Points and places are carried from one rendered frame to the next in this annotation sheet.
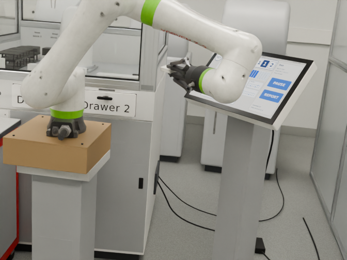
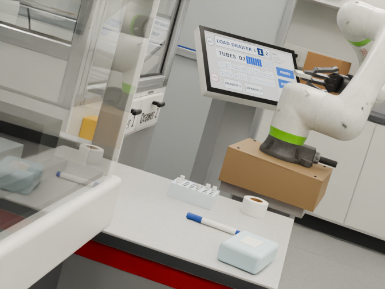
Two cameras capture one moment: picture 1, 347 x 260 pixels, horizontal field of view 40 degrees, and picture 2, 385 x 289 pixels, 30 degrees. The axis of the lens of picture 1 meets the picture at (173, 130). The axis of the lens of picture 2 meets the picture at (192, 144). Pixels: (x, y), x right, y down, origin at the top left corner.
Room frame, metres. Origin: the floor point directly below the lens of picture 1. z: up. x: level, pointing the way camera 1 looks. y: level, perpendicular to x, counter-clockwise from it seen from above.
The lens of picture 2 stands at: (1.76, 2.80, 1.25)
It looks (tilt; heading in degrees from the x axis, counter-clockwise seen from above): 10 degrees down; 277
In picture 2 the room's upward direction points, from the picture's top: 16 degrees clockwise
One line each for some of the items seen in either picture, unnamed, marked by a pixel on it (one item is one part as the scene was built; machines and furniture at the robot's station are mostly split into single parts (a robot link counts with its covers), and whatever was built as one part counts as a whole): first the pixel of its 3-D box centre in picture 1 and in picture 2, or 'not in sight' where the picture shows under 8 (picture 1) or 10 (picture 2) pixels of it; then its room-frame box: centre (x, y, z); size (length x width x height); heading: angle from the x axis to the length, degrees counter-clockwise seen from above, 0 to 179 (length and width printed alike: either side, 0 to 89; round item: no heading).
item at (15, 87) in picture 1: (41, 97); (122, 118); (2.26, 0.65, 0.87); 0.29 x 0.02 x 0.11; 89
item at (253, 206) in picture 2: not in sight; (254, 206); (1.79, 0.85, 0.78); 0.07 x 0.07 x 0.04
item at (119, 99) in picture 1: (106, 103); (148, 110); (2.26, 0.34, 0.87); 0.29 x 0.02 x 0.11; 89
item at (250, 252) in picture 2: not in sight; (248, 250); (1.77, 1.27, 0.78); 0.15 x 0.10 x 0.04; 77
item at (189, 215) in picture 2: not in sight; (212, 223); (1.87, 1.10, 0.77); 0.14 x 0.02 x 0.02; 173
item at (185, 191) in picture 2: not in sight; (193, 192); (1.96, 0.91, 0.78); 0.12 x 0.08 x 0.04; 177
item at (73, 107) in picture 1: (65, 91); (298, 113); (1.75, 0.42, 1.02); 0.16 x 0.13 x 0.19; 160
